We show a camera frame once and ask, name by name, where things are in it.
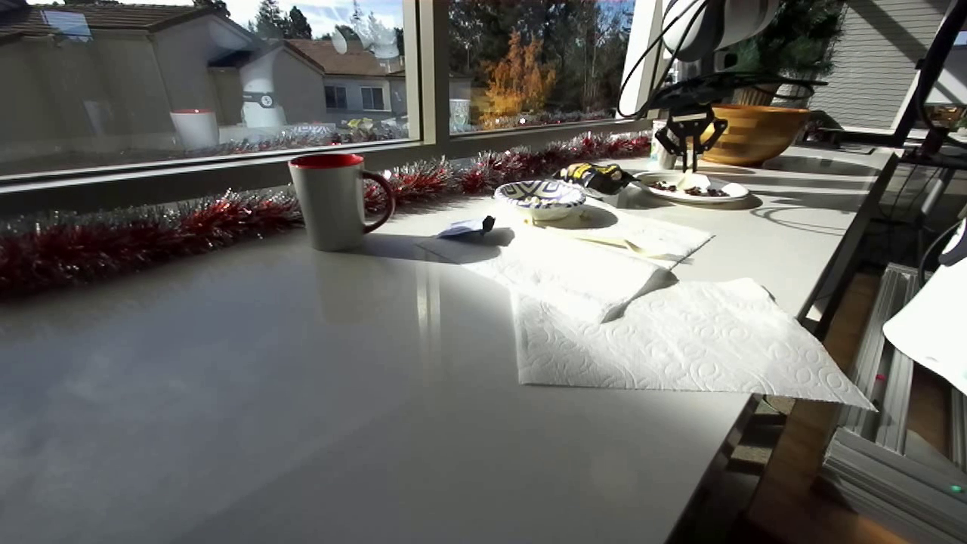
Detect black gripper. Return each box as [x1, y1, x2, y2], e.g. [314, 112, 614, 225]
[653, 77, 732, 175]

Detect wooden bowl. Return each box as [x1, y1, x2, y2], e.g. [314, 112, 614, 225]
[691, 104, 820, 168]

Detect white plate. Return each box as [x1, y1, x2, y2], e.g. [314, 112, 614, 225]
[631, 167, 752, 208]

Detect blue patterned white bowl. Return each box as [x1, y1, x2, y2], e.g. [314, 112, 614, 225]
[493, 175, 589, 229]

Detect patterned paper cup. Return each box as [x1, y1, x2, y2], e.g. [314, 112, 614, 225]
[650, 118, 690, 168]

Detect coffee beans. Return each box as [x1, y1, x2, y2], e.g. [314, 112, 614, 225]
[659, 175, 732, 200]

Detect black yellow popcorn snack bag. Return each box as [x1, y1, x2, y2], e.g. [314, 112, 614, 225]
[560, 161, 639, 197]

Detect pale yellow plastic utensil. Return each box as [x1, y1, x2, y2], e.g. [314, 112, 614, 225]
[575, 233, 676, 267]

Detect plain white paper towel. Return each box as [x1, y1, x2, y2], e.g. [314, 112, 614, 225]
[470, 213, 716, 326]

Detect embossed white paper towel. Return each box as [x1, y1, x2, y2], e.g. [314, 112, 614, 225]
[509, 276, 876, 412]

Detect small white dark-tipped object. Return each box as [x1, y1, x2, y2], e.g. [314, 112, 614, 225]
[438, 213, 516, 249]

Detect white paper sheet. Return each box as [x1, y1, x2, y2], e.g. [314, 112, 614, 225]
[882, 253, 967, 398]

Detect white mug red rim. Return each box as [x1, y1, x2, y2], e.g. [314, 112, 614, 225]
[286, 150, 397, 253]

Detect red silver tinsel garland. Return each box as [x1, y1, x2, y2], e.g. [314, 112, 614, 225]
[0, 129, 655, 298]

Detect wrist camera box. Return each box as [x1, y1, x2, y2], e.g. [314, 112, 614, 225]
[720, 37, 770, 80]

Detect black stand frame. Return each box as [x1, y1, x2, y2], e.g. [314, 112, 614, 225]
[818, 0, 967, 150]

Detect window frame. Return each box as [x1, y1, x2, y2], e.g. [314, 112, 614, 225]
[0, 0, 714, 197]

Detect aluminium extrusion frame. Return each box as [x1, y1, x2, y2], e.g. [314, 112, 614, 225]
[818, 262, 967, 544]

